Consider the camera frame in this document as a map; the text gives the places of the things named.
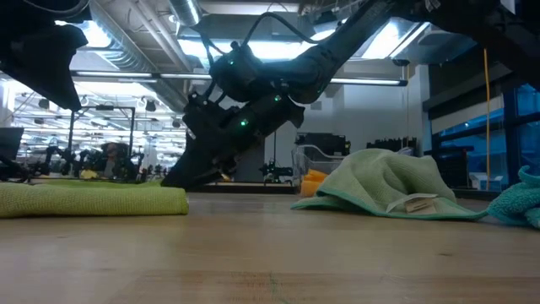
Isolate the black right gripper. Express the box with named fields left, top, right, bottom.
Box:
left=159, top=91, right=306, bottom=190

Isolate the lime green microfiber towel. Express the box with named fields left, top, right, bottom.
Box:
left=0, top=179, right=190, bottom=220

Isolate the orange microfiber towel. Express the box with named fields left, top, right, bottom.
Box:
left=300, top=168, right=330, bottom=198

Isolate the round silver ceiling duct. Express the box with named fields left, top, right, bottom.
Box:
left=168, top=0, right=203, bottom=27

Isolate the black storage rack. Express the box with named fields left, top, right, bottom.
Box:
left=365, top=137, right=419, bottom=153

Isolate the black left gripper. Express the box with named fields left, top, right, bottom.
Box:
left=0, top=19, right=89, bottom=112

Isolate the long ceiling light bar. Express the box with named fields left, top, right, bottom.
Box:
left=71, top=70, right=409, bottom=88

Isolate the teal microfiber towel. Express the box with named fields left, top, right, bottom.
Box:
left=486, top=165, right=540, bottom=231

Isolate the black gantry frame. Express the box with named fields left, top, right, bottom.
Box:
left=67, top=105, right=137, bottom=147

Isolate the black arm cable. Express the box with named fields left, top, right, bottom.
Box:
left=242, top=11, right=320, bottom=47

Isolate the clear plastic bin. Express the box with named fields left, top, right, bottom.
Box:
left=291, top=144, right=351, bottom=187

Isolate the person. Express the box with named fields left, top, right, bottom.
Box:
left=100, top=142, right=130, bottom=181

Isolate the yellow hanging cable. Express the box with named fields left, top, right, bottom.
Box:
left=404, top=65, right=412, bottom=149
left=482, top=48, right=493, bottom=193

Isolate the white box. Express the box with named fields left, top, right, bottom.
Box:
left=468, top=172, right=504, bottom=193

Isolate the black monitor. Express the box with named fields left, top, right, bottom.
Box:
left=0, top=126, right=25, bottom=161

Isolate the pale green towel teal hem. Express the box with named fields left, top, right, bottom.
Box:
left=290, top=148, right=489, bottom=222

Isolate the black equipment cabinet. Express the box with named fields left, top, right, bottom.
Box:
left=294, top=132, right=351, bottom=157

